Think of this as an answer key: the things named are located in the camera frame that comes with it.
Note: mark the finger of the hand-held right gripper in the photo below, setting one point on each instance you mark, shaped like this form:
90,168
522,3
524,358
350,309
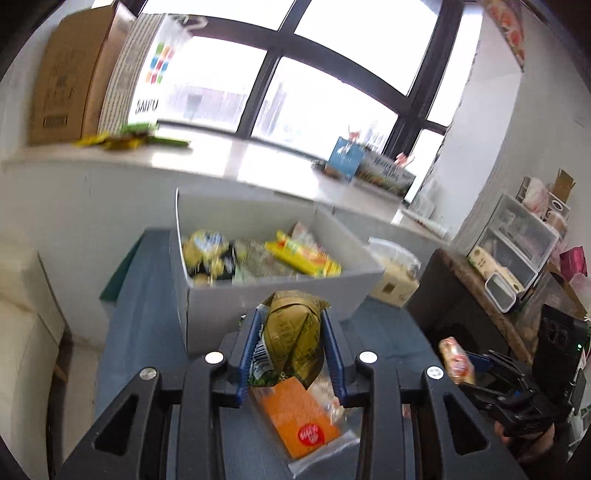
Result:
485,394
480,362

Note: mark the white printed carton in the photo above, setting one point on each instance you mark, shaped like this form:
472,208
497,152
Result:
120,92

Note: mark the white cardboard box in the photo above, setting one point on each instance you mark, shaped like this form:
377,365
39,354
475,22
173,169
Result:
221,309

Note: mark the small open cardboard box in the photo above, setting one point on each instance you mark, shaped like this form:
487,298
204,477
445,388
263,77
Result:
562,187

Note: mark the small orange-print snack packet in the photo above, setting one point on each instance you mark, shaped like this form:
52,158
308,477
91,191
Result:
455,360

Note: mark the long yellow snack packet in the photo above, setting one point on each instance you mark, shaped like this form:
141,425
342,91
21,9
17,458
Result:
304,256

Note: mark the orange clear-wrapped snack packet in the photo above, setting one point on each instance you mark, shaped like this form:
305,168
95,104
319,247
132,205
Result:
295,415

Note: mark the yellow chips packet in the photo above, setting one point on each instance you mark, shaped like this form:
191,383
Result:
203,247

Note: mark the green and white snack packet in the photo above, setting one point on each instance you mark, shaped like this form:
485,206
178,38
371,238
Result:
258,261

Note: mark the pink and white pack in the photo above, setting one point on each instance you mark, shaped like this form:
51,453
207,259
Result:
535,196

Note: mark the pink plastic toy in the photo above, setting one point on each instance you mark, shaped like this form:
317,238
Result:
355,134
403,159

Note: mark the white container dark lid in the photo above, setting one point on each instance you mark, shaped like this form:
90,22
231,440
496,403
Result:
501,293

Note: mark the white shopping bag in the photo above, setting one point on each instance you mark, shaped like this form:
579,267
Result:
152,83

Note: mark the landscape-print gift box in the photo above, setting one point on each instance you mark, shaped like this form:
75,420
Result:
383,173

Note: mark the beige green tissue pack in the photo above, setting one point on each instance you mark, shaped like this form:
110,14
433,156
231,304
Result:
485,261

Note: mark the person's right hand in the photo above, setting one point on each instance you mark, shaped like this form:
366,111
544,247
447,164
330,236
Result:
540,445

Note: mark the white red-print snack packet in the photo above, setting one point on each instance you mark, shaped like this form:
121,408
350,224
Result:
302,230

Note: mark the wooden side table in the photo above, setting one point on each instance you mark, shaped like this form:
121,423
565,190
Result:
461,281

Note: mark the blue box on sill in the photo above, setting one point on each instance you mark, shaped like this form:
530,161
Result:
344,159

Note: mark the brown cardboard box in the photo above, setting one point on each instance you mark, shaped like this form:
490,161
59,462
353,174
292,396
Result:
64,83

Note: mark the black window frame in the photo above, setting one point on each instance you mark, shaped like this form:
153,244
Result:
272,78

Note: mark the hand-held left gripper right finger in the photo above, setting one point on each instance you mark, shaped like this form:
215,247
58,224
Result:
334,364

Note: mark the magenta bag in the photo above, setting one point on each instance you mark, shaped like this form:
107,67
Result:
575,265

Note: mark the wall poster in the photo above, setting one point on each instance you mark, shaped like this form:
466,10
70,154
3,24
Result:
508,27

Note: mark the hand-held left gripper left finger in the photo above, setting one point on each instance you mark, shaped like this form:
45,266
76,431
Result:
247,360

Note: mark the clear plastic drawer unit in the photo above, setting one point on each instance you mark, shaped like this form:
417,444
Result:
521,240

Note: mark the pile of green sachets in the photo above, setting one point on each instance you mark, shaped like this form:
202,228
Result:
120,141

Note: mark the cream sofa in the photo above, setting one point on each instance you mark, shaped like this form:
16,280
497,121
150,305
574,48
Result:
27,346

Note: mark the olive green snack packet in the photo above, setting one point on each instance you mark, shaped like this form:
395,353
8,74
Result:
291,337

